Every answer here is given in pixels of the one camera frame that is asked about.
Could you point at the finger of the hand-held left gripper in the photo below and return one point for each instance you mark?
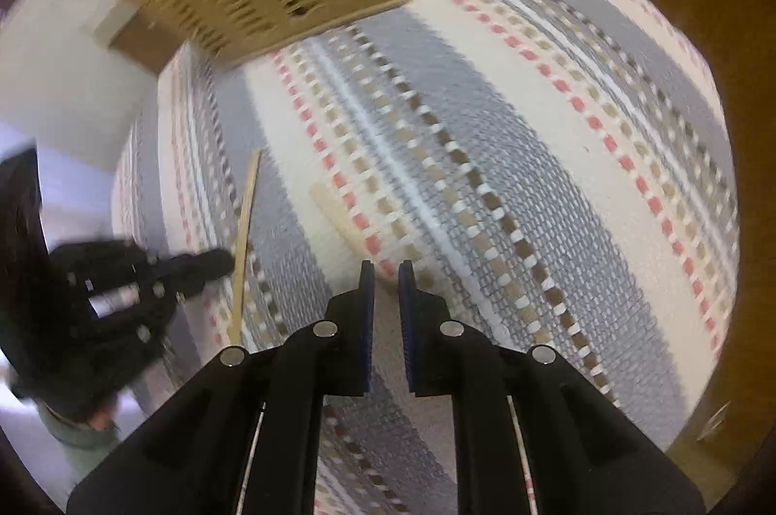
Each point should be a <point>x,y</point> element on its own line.
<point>200,266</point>

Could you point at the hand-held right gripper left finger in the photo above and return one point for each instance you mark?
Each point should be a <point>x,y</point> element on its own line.
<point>365,333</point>

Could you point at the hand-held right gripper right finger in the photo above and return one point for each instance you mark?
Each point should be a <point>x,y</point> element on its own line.
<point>405,333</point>

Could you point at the wooden chopstick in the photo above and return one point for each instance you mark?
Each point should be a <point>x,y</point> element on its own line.
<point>339,221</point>
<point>244,248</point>

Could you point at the person's left forearm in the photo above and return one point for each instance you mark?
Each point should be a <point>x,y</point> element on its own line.
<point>76,433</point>

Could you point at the striped woven tablecloth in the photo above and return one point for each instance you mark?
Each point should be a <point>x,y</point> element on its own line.
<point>515,157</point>

